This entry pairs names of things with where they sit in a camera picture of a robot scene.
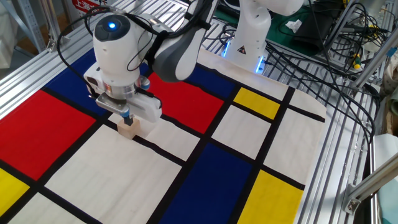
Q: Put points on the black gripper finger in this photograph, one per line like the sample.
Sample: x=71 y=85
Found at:
x=129 y=120

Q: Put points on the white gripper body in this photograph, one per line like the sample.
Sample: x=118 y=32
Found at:
x=147 y=107

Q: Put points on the small wooden cube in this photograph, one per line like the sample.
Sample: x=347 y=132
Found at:
x=127 y=132

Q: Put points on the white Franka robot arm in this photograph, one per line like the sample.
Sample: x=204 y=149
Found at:
x=115 y=56

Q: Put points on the Mondrian pattern cloth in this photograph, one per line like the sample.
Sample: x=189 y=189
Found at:
x=109 y=174

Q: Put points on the red and white sign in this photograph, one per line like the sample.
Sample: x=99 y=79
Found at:
x=88 y=6

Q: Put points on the perforated grey steel upright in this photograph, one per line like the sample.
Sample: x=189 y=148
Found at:
x=31 y=25

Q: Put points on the green mat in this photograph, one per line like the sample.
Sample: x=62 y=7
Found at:
x=280 y=34

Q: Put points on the crumpled white paper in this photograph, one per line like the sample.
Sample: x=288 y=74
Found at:
x=293 y=25

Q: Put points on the black pouch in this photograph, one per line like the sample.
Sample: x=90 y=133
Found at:
x=314 y=31

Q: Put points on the yellow green screwdriver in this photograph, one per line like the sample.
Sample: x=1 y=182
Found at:
x=356 y=60

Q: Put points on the white sheet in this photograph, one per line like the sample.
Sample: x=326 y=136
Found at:
x=387 y=149

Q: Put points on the beige cloth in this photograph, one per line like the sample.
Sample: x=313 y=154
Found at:
x=390 y=77

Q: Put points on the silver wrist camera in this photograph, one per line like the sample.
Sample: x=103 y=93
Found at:
x=112 y=105

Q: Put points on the aluminium frame post with bracket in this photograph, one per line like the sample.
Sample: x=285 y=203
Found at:
x=53 y=21

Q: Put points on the slanted aluminium post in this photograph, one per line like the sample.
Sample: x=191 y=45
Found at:
x=373 y=65

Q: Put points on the aluminium beam with corner bracket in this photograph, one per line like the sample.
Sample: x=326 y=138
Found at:
x=370 y=183

